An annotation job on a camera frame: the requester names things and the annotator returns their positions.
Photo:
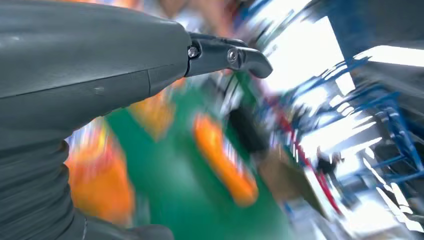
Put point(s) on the black hard carry case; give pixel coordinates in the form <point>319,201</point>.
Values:
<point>246,130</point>

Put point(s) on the person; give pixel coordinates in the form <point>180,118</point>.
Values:
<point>326,164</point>

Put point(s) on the red metal pole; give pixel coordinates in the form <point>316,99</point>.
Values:
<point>318,179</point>

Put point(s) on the yellow plastic sheet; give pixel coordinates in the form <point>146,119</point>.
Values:
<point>155,112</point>

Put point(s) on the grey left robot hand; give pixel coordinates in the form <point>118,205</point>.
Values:
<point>82,59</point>

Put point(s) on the orange detergent bottle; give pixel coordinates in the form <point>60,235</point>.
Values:
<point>99,185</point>
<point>225,165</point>

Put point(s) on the brown cardboard box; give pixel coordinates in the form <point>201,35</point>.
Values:
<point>285,179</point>

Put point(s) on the blue metal shelving rack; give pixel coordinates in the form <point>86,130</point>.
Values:
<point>397,132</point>

